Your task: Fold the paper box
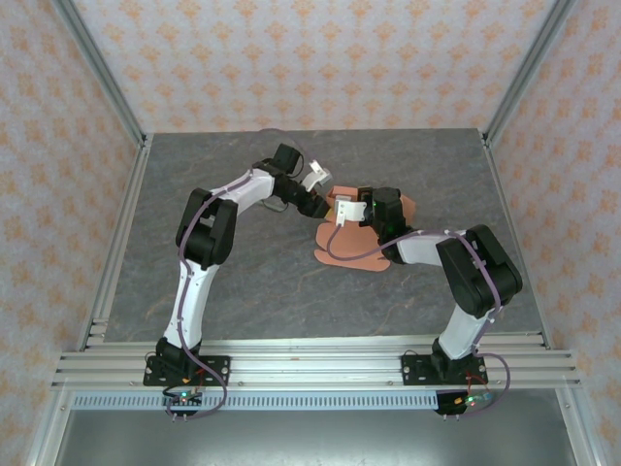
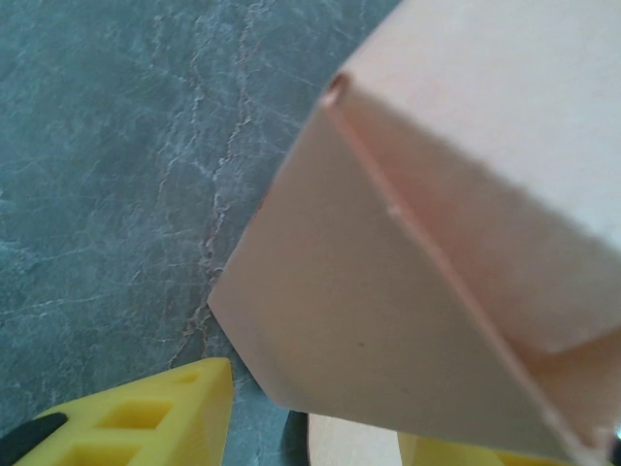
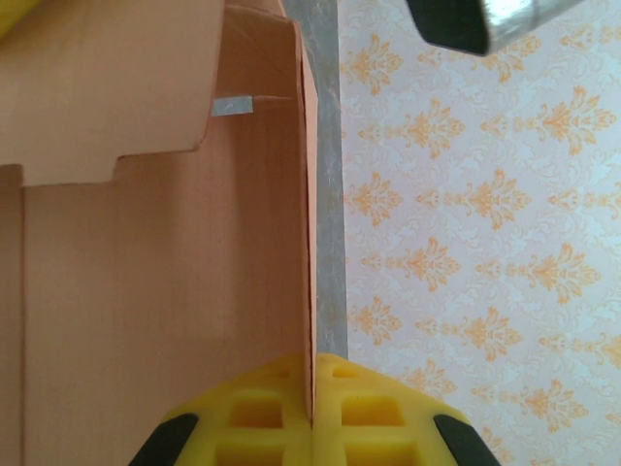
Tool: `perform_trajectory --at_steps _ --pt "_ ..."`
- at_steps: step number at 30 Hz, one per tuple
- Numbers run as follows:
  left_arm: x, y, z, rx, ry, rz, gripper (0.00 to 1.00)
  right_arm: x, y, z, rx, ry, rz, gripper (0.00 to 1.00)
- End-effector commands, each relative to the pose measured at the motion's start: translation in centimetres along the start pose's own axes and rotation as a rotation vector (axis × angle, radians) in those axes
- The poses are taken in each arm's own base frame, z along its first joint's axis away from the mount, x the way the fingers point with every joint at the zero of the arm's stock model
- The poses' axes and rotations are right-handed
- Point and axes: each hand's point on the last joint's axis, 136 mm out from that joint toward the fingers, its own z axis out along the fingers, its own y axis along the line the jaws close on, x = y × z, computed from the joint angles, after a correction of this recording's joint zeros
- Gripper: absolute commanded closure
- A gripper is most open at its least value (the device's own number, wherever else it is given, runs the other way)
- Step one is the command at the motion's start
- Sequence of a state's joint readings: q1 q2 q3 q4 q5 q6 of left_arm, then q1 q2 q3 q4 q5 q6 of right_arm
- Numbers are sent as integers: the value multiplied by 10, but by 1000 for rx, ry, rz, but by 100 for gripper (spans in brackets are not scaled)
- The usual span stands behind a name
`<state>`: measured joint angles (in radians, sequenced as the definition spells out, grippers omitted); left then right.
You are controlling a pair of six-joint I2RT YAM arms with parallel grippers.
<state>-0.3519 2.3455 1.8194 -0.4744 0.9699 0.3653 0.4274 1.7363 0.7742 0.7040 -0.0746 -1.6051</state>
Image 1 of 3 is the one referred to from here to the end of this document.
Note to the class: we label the orange paper box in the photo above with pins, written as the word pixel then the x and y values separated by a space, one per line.
pixel 349 247

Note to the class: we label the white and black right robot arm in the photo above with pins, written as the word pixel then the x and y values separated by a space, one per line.
pixel 461 330

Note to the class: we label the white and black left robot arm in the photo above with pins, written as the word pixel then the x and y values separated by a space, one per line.
pixel 194 301

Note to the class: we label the grey metal sheet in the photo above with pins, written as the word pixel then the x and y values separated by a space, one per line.
pixel 310 439

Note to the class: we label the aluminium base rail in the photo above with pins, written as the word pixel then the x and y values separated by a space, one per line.
pixel 315 361

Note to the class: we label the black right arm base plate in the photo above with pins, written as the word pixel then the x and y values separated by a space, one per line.
pixel 417 369

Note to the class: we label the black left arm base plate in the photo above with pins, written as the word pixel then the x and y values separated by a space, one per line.
pixel 216 369

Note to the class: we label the aluminium upright frame post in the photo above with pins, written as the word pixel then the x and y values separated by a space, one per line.
pixel 99 63
pixel 530 63

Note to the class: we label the aluminium frame leg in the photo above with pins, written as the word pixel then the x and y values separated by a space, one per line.
pixel 46 432
pixel 579 437

